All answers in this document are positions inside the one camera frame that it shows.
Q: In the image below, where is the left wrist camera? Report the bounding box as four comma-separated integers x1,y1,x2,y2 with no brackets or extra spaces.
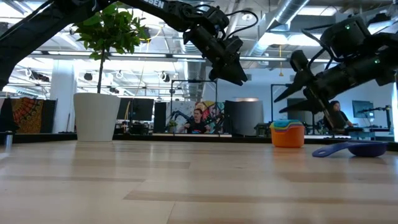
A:
223,35,244,54

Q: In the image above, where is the black screen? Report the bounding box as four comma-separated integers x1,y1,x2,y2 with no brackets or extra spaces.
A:
116,97,155,122

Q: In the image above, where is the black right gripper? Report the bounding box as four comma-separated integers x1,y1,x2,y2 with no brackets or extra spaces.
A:
273,46,398,129

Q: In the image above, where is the green leafy plant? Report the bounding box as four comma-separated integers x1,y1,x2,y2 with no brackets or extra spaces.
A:
73,1,150,94

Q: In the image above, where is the black upright panel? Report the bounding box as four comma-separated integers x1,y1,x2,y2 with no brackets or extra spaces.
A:
154,101,167,134

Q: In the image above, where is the person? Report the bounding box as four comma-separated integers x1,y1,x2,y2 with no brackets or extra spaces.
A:
323,100,354,130
183,108,211,134

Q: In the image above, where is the yellow measuring cup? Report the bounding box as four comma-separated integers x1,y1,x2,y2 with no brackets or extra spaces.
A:
269,123,305,128

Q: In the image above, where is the small metal cylinder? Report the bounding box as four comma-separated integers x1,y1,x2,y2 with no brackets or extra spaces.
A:
4,130,14,151

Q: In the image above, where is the orange patterned cloth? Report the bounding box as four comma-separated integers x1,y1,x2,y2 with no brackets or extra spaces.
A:
11,97,44,134

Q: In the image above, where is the black aluminium table frame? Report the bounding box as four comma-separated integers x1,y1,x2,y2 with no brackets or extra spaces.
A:
0,132,398,152

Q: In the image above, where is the dark computer monitor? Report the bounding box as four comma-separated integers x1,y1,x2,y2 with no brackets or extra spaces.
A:
352,100,375,119

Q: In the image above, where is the white plant pot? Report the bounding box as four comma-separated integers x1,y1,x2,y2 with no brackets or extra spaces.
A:
73,92,121,142

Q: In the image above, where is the dark blue measuring cup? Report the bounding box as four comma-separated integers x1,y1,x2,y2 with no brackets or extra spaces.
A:
312,141,389,158

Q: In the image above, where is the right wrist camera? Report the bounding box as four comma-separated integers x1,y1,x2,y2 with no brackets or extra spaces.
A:
290,49,313,78

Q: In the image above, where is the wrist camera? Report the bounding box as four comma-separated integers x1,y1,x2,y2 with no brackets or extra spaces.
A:
223,35,244,54
290,49,313,78

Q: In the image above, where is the colourful mural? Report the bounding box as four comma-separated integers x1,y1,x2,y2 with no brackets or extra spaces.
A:
195,100,225,133

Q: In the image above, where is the grey round partition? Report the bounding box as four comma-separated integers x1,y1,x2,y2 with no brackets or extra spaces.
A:
224,98,264,137

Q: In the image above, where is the orange measuring cup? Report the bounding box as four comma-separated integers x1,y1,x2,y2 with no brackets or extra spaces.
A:
269,126,306,149

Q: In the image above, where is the silver ventilation duct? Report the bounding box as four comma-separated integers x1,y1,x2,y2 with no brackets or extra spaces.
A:
183,42,208,102

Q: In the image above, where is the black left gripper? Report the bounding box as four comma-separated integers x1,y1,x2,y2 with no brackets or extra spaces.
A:
183,25,249,86

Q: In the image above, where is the black metal stand frame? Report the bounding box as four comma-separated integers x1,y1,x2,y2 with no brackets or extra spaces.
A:
170,80,218,135

